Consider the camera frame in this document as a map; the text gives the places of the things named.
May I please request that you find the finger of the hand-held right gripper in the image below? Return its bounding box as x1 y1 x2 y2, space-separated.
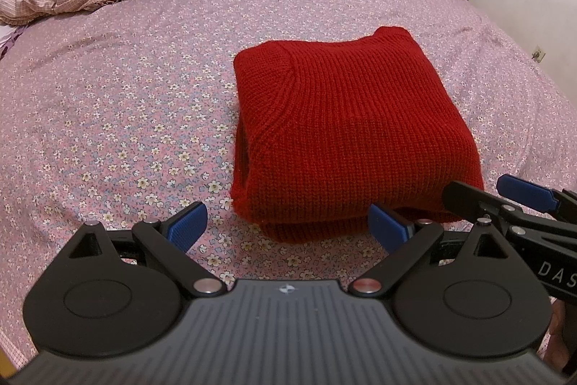
442 181 524 232
496 174 577 223

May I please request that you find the pink floral bed sheet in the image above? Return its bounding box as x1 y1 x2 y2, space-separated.
0 0 577 368

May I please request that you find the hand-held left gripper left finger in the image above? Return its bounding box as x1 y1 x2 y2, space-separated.
67 201 227 296

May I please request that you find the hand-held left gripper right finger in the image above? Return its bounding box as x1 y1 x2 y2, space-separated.
349 205 512 296

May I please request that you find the pale lilac pillow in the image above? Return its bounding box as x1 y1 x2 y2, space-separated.
0 22 25 58

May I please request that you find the person's right hand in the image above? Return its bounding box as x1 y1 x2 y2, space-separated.
547 299 577 372

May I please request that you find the red knit cardigan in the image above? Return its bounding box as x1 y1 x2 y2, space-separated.
231 25 485 242

